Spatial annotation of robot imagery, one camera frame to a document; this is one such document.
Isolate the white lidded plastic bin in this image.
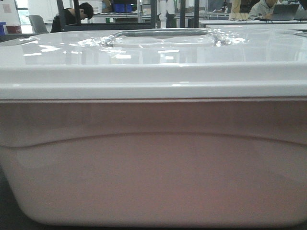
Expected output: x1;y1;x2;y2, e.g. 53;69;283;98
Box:
0;26;307;228

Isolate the white humanoid robot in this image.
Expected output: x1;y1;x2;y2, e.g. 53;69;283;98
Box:
156;0;175;28

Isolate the blue crate in background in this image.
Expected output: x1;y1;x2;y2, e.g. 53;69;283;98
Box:
112;3;132;13

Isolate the person in black clothes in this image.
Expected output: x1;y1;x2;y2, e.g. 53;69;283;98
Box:
50;2;94;33

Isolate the white long table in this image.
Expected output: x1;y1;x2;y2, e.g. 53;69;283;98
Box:
199;20;307;31

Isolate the grey office chair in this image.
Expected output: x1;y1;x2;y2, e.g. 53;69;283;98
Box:
28;15;49;34

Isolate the person in grey hoodie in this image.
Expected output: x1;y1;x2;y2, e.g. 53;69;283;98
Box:
248;0;278;20

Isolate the grey laptop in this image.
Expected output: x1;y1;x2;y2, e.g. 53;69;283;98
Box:
271;4;299;21

